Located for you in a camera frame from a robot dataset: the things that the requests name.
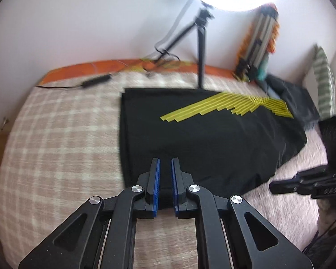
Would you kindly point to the beige checked blanket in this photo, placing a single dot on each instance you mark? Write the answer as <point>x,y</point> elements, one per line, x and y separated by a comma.
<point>61,145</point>

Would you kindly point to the black tripod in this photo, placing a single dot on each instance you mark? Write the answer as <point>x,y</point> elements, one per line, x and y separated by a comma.
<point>199,44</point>

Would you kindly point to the black pants with yellow stripes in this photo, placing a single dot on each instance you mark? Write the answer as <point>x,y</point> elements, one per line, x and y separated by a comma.
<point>207,143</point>

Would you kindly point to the teal cloth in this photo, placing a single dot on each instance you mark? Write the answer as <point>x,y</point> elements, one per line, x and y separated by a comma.
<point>262,68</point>

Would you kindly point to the dark grey cloth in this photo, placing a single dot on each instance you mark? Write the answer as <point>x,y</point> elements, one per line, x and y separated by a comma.
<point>294,98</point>

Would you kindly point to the green striped pillow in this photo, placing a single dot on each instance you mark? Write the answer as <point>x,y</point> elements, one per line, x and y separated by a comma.
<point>323,81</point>

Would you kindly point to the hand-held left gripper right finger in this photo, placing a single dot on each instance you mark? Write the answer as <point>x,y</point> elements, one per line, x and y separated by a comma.
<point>174,179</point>

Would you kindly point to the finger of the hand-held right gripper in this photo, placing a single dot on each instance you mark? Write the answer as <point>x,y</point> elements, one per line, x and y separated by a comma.
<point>285,186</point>
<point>310,173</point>

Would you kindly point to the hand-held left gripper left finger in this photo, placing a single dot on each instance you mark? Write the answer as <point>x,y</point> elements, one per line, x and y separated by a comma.
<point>157,179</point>

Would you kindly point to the orange grey striped cloth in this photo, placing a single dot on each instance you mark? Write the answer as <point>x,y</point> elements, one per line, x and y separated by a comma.
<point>259,44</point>

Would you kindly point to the orange bed sheet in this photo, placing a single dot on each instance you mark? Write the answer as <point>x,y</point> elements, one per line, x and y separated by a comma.
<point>100,68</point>

